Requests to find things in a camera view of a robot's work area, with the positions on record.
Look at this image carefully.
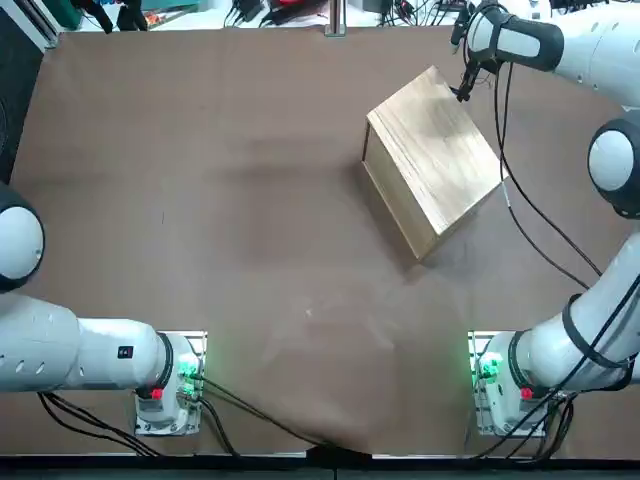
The green box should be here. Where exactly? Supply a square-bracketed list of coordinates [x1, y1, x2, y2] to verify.
[142, 0, 201, 12]

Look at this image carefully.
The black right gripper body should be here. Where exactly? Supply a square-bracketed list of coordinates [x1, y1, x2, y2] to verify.
[451, 9, 502, 77]

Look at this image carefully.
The small green container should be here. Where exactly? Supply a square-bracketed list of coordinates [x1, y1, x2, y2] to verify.
[58, 0, 82, 30]

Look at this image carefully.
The black stand leg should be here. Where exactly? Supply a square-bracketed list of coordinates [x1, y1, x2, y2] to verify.
[116, 0, 150, 32]
[74, 0, 115, 35]

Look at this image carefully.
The black table edge clamp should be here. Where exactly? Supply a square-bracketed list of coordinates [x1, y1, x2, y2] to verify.
[304, 443, 374, 459]

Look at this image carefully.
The black left arm base cable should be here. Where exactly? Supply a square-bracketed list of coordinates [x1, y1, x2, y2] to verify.
[37, 392, 164, 459]
[197, 374, 331, 449]

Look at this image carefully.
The black right arm base cable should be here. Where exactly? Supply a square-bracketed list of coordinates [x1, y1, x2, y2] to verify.
[462, 389, 576, 460]

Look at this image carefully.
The black arm base cable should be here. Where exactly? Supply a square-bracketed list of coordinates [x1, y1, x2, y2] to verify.
[462, 389, 576, 460]
[37, 392, 164, 459]
[197, 374, 331, 449]

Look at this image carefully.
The short aluminium corner rail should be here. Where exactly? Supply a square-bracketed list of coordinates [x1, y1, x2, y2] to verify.
[30, 0, 62, 50]

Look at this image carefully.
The wooden drawer box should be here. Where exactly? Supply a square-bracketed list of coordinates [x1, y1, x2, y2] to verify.
[363, 65, 510, 262]

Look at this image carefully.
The aluminium profile post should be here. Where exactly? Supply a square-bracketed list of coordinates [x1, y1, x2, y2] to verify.
[323, 0, 350, 39]

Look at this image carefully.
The long gripper cable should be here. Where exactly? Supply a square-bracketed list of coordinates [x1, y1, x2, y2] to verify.
[492, 62, 604, 279]
[502, 169, 592, 291]

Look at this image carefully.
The small black power adapter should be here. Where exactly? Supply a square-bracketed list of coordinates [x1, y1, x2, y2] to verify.
[233, 0, 265, 22]

